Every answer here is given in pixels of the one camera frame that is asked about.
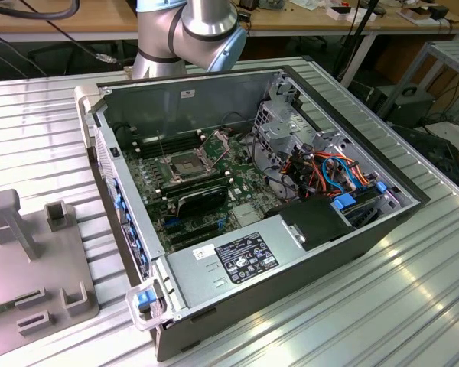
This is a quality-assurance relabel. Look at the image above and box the black RAM slot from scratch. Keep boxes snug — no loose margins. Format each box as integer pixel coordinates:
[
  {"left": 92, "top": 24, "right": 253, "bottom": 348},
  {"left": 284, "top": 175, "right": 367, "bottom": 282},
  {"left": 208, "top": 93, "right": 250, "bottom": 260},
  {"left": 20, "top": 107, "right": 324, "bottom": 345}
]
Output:
[
  {"left": 140, "top": 134, "right": 202, "bottom": 148},
  {"left": 159, "top": 171, "right": 230, "bottom": 193},
  {"left": 141, "top": 138, "right": 204, "bottom": 153},
  {"left": 142, "top": 143, "right": 207, "bottom": 158},
  {"left": 162, "top": 178, "right": 231, "bottom": 199},
  {"left": 139, "top": 130, "right": 199, "bottom": 143}
]

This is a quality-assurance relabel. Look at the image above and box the CPU socket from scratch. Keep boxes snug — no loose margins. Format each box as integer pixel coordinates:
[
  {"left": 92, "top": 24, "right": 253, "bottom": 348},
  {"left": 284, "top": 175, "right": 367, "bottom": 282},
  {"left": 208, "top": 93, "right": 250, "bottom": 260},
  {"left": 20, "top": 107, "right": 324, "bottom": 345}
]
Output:
[{"left": 162, "top": 150, "right": 215, "bottom": 183}]

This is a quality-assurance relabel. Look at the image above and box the black expansion slot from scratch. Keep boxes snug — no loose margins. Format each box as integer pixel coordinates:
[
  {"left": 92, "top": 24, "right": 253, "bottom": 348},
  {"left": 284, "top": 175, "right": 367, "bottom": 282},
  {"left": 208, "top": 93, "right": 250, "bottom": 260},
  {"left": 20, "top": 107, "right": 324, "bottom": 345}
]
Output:
[
  {"left": 170, "top": 229, "right": 220, "bottom": 249},
  {"left": 164, "top": 221, "right": 219, "bottom": 237}
]

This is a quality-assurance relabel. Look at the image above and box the green motherboard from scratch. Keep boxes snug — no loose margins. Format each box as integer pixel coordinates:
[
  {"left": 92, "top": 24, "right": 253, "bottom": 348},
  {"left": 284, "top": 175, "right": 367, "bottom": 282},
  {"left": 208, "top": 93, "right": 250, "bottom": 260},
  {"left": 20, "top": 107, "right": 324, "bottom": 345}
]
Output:
[{"left": 120, "top": 128, "right": 272, "bottom": 255}]

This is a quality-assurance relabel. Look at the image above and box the black graphics card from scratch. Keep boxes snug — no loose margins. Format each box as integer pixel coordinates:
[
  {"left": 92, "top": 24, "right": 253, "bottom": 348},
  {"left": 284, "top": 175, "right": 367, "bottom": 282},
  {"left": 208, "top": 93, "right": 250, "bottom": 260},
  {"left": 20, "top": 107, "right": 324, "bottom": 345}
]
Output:
[{"left": 175, "top": 185, "right": 229, "bottom": 221}]

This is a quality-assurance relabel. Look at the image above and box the silver chipset heatsink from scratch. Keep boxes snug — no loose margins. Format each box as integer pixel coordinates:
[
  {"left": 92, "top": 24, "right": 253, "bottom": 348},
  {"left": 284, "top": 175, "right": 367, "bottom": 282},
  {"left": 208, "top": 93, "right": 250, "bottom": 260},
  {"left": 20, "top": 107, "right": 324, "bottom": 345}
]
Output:
[{"left": 231, "top": 204, "right": 264, "bottom": 227}]

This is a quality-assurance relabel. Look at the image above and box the metal socket cover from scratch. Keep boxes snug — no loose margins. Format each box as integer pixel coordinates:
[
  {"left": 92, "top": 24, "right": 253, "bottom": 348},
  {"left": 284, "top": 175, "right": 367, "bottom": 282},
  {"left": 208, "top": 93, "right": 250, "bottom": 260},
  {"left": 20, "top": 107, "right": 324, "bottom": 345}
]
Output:
[{"left": 200, "top": 129, "right": 233, "bottom": 169}]

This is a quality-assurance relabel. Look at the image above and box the silver drive cage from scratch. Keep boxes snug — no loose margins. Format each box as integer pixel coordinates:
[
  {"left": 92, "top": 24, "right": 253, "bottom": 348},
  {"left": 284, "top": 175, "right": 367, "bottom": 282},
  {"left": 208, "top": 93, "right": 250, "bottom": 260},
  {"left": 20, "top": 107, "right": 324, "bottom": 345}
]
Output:
[{"left": 251, "top": 99, "right": 319, "bottom": 192}]

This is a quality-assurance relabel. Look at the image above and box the thin metal locking lever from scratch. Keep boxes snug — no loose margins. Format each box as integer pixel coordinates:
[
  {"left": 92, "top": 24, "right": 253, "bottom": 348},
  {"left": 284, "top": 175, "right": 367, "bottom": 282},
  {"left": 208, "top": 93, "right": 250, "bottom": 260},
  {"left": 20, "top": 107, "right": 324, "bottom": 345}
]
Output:
[{"left": 157, "top": 129, "right": 168, "bottom": 161}]

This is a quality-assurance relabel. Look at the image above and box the black plastic shroud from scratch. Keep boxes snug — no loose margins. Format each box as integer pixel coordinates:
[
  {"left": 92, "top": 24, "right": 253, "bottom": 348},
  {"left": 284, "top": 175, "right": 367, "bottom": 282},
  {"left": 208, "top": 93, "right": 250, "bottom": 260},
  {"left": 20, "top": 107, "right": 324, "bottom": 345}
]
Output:
[{"left": 263, "top": 196, "right": 357, "bottom": 252}]

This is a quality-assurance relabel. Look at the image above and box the silver power supply unit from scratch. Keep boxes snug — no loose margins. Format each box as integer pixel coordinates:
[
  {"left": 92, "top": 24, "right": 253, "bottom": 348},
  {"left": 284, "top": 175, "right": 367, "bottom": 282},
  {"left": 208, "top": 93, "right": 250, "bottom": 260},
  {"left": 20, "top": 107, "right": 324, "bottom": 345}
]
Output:
[{"left": 166, "top": 217, "right": 306, "bottom": 311}]

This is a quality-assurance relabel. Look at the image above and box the blue disk carrier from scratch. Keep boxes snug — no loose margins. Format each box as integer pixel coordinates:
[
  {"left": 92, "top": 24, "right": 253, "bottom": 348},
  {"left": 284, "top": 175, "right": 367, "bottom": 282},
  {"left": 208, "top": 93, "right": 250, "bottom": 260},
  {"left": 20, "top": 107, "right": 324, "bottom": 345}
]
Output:
[{"left": 330, "top": 192, "right": 360, "bottom": 212}]

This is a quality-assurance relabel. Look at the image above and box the open black PC case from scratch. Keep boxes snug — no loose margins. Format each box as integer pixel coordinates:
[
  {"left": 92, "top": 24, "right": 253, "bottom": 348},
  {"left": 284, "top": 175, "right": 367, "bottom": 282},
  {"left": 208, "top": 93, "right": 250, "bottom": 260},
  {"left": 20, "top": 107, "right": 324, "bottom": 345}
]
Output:
[{"left": 74, "top": 64, "right": 431, "bottom": 362}]

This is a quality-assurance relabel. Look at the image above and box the blue case latch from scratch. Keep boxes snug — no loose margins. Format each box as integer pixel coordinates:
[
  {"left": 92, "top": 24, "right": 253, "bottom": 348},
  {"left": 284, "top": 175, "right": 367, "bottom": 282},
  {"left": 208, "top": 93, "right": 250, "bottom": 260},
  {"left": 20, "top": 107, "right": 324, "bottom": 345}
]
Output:
[{"left": 135, "top": 290, "right": 155, "bottom": 309}]

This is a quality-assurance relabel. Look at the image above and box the wooden desk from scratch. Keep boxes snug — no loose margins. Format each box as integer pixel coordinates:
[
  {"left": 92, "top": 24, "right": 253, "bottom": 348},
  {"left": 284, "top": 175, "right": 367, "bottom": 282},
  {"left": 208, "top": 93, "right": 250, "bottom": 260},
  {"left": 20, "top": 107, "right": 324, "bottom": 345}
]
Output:
[{"left": 0, "top": 0, "right": 459, "bottom": 89}]

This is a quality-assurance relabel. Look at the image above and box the grey parts rack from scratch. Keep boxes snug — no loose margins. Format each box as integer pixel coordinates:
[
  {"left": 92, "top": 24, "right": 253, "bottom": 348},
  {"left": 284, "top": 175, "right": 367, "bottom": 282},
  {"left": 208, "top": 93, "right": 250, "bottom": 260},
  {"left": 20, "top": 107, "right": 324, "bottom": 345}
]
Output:
[{"left": 0, "top": 188, "right": 101, "bottom": 362}]

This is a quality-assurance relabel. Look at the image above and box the white box with red mark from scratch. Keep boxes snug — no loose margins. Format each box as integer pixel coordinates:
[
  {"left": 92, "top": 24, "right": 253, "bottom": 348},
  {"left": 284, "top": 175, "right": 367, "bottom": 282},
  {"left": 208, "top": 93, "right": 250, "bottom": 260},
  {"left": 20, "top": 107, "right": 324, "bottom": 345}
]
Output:
[{"left": 326, "top": 4, "right": 376, "bottom": 23}]

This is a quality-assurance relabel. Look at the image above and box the orange wire bundle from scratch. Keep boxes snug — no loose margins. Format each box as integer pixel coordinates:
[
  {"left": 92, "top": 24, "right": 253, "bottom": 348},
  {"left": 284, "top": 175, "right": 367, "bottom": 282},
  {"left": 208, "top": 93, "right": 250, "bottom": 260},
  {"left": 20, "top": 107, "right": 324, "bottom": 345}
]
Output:
[{"left": 282, "top": 151, "right": 373, "bottom": 193}]

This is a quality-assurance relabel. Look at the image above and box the blue wire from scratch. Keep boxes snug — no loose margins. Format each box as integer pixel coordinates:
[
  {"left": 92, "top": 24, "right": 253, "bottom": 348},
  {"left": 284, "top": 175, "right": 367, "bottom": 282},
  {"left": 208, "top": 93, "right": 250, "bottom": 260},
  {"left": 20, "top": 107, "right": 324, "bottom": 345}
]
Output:
[{"left": 321, "top": 154, "right": 360, "bottom": 190}]

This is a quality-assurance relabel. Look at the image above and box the clear plastic case handle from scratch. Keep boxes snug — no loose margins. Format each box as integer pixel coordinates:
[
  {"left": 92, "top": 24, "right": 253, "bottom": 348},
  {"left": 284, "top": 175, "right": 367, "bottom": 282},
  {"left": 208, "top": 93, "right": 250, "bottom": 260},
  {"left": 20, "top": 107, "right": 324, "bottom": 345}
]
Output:
[{"left": 125, "top": 278, "right": 177, "bottom": 332}]

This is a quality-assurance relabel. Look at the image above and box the black box with handle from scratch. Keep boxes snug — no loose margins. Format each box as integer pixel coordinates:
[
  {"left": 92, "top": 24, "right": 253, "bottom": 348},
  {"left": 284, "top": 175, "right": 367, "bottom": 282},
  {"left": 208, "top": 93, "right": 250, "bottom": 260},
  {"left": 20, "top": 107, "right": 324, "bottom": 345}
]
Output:
[{"left": 366, "top": 86, "right": 438, "bottom": 130}]

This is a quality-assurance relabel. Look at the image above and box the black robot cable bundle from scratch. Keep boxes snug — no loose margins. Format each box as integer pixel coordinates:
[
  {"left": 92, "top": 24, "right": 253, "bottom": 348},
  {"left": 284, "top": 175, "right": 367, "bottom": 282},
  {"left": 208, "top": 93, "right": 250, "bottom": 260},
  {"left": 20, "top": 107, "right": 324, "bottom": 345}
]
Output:
[{"left": 0, "top": 0, "right": 120, "bottom": 77}]

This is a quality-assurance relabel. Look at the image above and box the grey metal frame rack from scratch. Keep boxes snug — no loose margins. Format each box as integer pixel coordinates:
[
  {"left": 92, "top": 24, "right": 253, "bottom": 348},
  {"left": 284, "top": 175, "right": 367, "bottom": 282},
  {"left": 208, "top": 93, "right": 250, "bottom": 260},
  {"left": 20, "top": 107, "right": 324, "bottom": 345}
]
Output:
[{"left": 374, "top": 40, "right": 459, "bottom": 124}]

